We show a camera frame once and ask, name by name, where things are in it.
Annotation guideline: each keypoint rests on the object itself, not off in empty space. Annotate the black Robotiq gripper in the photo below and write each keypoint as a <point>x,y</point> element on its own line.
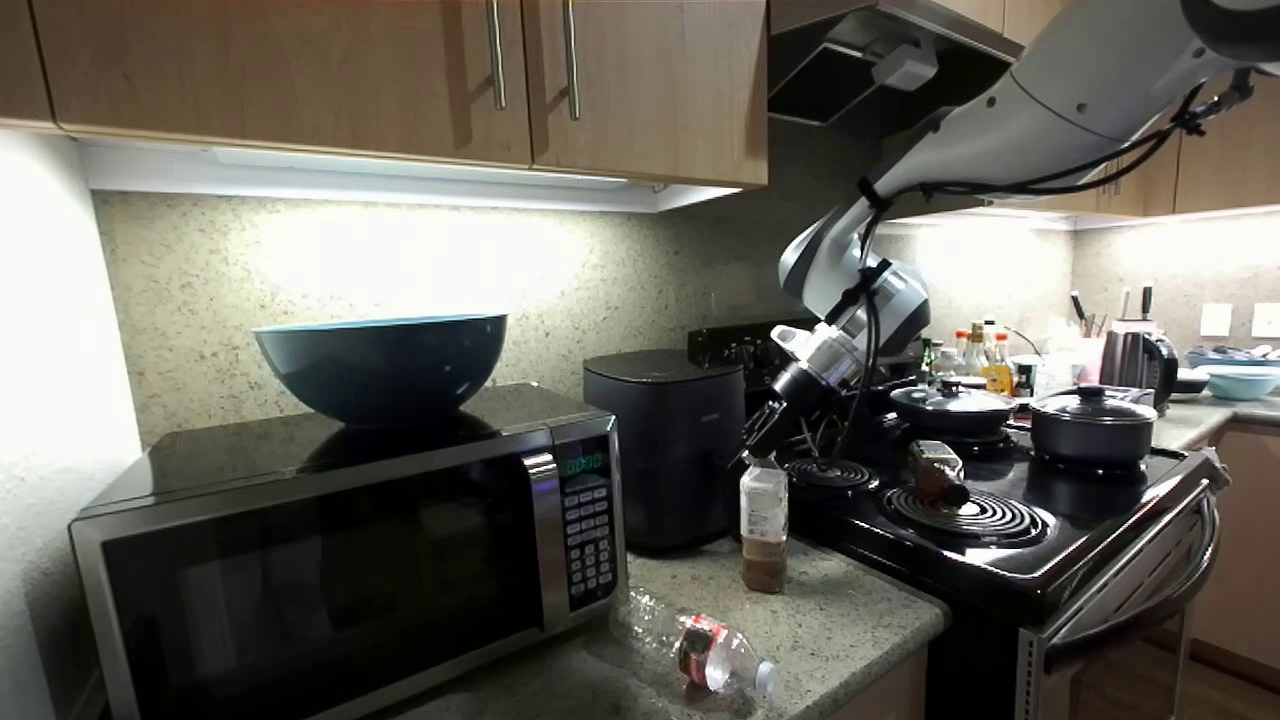
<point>820,360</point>

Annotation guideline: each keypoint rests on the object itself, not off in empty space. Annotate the clear bag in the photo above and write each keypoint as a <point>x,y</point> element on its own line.
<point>764,525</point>

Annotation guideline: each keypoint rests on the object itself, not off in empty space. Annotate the white grey Franka robot arm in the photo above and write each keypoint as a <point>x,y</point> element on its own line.
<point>1066,95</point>

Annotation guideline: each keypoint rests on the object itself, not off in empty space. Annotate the small dark sauce bottle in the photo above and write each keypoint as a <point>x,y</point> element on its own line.
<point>937,475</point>

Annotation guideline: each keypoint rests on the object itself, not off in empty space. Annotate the yellow oil bottle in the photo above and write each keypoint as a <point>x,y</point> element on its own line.
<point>1000,365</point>

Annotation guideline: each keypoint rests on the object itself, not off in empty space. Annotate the clear water bottle red label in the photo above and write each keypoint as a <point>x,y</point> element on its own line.
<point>700,653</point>

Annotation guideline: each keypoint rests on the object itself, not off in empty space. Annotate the black electric stove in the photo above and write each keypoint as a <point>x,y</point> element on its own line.
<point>1066,602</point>

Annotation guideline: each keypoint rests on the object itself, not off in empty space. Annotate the small coil burner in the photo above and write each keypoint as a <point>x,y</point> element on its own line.
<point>833,479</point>

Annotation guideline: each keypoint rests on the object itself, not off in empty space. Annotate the black air fryer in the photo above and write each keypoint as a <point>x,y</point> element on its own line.
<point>672,453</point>

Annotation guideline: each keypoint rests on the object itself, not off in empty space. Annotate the black frying pan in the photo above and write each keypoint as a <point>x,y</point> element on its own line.
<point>953,407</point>

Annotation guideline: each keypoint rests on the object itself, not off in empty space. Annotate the large coil burner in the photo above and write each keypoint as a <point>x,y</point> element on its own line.
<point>984,521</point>

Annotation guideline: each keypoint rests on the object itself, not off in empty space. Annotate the wooden lower cabinet door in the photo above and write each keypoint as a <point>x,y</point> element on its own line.
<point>885,691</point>

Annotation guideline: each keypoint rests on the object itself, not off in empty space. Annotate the black pot with lid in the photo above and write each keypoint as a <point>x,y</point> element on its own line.
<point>1088,431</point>

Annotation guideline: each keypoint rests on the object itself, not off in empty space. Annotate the steel electric kettle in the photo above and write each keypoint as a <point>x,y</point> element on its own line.
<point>1139,360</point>

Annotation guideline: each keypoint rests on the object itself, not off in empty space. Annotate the range hood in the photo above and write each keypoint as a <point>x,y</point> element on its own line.
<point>853,72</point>

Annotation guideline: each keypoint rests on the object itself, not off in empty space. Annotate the narrow wooden upper cabinet door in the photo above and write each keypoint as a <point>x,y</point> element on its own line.
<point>664,83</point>

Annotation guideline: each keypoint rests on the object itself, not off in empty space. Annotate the dark blue bowl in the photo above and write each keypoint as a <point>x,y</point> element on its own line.
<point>381,365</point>

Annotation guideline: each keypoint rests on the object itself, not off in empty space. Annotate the under-cabinet light strip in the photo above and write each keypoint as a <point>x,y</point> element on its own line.
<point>400,182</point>

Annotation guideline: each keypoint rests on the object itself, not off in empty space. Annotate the light blue dish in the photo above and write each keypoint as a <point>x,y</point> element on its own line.
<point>1242,380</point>

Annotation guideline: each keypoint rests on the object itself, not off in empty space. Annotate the black steel microwave oven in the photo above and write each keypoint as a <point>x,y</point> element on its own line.
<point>335,575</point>

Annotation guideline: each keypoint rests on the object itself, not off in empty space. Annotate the wide wooden upper cabinet door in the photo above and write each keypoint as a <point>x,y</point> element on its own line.
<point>265,65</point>

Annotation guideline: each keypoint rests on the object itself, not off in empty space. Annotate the white wall outlet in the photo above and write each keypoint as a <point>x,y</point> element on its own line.
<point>1218,323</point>
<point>1265,323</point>

